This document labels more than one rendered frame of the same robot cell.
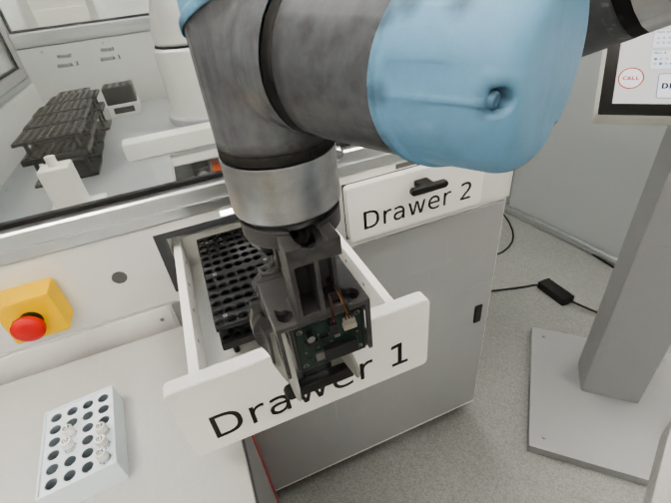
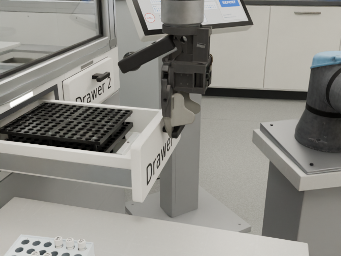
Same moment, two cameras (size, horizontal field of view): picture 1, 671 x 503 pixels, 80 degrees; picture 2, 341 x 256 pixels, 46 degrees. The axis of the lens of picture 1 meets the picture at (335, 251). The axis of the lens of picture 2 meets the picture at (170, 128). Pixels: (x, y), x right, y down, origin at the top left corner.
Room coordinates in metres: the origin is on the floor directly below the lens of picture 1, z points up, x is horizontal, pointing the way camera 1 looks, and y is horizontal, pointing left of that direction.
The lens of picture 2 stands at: (-0.12, 0.64, 1.21)
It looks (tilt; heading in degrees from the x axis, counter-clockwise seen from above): 23 degrees down; 303
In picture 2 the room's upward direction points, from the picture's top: straight up
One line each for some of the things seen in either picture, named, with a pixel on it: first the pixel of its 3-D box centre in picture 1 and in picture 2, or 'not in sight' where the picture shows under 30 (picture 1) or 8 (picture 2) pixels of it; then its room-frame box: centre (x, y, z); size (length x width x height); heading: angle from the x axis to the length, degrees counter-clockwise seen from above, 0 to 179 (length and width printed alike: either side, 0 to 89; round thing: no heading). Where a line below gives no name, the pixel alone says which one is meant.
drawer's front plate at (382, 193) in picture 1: (416, 195); (91, 86); (0.67, -0.17, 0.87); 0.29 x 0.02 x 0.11; 108
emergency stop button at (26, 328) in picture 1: (29, 326); not in sight; (0.43, 0.43, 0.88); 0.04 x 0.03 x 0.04; 108
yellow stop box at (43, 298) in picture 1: (34, 311); not in sight; (0.46, 0.44, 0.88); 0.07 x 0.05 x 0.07; 108
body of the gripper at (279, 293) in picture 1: (304, 277); (185, 58); (0.25, 0.03, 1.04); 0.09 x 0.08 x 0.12; 18
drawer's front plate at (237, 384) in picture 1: (312, 371); (160, 141); (0.29, 0.04, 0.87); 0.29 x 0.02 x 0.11; 108
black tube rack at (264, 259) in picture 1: (269, 275); (69, 133); (0.48, 0.10, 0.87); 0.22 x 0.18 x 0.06; 18
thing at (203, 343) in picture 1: (268, 274); (66, 135); (0.49, 0.11, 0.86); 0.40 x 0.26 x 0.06; 18
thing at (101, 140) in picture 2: (284, 302); (113, 125); (0.39, 0.07, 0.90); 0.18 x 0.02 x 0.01; 108
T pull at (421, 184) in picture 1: (424, 185); (99, 76); (0.65, -0.17, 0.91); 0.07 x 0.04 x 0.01; 108
